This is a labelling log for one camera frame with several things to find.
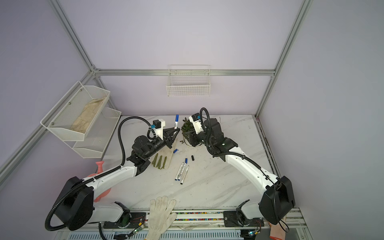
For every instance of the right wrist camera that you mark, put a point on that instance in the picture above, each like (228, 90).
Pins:
(195, 119)

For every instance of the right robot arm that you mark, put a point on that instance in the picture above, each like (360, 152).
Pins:
(277, 195)

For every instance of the beige glove in shelf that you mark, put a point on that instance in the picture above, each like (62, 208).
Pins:
(83, 121)

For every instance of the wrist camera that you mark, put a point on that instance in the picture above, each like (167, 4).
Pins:
(195, 119)
(158, 128)

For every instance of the white marker blue cap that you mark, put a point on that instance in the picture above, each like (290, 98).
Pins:
(176, 121)

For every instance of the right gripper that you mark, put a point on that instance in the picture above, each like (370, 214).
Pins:
(191, 139)

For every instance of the upper white mesh shelf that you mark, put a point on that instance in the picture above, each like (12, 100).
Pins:
(61, 117)

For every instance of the white work glove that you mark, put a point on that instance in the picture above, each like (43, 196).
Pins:
(160, 217)

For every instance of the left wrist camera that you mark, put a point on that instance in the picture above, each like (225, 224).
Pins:
(158, 128)

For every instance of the white mesh shelf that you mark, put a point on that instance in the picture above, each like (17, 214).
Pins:
(61, 117)
(98, 138)

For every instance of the white wire basket back wall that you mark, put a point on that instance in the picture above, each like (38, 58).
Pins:
(188, 80)

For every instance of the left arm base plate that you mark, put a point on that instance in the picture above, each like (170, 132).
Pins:
(132, 220)

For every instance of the lower white mesh shelf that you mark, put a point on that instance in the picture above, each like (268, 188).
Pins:
(98, 138)

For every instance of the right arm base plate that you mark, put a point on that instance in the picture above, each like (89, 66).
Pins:
(238, 219)

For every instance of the white marker blue tip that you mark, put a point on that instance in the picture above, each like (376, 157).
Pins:
(186, 163)
(179, 171)

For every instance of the green bean pods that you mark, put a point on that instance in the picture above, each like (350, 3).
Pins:
(159, 161)

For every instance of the potted green plant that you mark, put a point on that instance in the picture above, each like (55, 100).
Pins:
(187, 129)

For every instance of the orange white glove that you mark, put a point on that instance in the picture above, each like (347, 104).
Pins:
(277, 232)

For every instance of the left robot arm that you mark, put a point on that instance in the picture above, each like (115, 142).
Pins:
(76, 206)

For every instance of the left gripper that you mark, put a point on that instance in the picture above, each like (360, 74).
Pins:
(167, 136)

